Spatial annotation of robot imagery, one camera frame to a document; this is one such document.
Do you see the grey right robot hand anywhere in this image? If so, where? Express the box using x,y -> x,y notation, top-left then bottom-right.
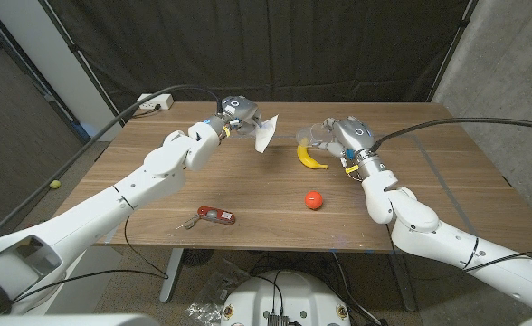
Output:
315,115 -> 378,160

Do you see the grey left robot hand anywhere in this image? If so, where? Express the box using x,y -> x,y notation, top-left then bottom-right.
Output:
218,95 -> 264,137

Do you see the white paper napkin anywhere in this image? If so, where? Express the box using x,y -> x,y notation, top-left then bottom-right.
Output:
253,114 -> 280,154

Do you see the yellow toy banana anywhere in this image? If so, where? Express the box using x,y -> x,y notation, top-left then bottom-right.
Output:
297,138 -> 329,171

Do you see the orange ball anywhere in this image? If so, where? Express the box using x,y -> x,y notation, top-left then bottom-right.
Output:
304,190 -> 325,211

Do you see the red toy pocket knife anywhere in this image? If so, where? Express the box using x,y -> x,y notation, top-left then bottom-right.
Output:
183,206 -> 237,230

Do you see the black backdrop curtain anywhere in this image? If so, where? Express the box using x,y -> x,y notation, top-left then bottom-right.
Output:
39,0 -> 480,124

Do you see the white power strip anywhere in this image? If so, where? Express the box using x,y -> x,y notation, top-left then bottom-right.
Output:
136,92 -> 175,110

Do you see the black backdrop stand pole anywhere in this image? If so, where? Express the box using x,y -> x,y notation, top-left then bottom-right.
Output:
38,0 -> 127,127
426,0 -> 480,103

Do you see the black ribbed round object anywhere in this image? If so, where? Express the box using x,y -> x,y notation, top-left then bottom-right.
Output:
182,248 -> 215,269

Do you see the grey table leg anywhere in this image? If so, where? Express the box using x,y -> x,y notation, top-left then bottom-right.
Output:
388,253 -> 418,312

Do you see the white robot torso base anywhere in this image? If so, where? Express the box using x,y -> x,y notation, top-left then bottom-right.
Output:
220,270 -> 352,326

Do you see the white table leg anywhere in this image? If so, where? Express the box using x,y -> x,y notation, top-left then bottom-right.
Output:
159,247 -> 185,303

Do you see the clear plastic bag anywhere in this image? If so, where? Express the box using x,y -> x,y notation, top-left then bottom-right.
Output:
185,260 -> 251,326

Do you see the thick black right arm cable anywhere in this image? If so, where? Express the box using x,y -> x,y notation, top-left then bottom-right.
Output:
369,116 -> 532,153

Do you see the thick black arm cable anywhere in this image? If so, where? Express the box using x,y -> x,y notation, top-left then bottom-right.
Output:
0,84 -> 224,246
369,116 -> 532,153

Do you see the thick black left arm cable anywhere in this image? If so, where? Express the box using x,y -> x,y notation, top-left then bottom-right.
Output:
0,84 -> 224,246

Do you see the black floor cable bundle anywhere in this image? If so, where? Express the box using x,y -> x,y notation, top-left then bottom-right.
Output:
247,251 -> 387,326

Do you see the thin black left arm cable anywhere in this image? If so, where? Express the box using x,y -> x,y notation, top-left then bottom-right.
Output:
11,215 -> 170,305

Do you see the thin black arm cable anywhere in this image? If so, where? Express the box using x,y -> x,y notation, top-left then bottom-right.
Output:
11,215 -> 170,305
460,235 -> 532,273

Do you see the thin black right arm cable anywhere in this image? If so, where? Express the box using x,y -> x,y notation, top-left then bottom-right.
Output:
460,235 -> 532,273

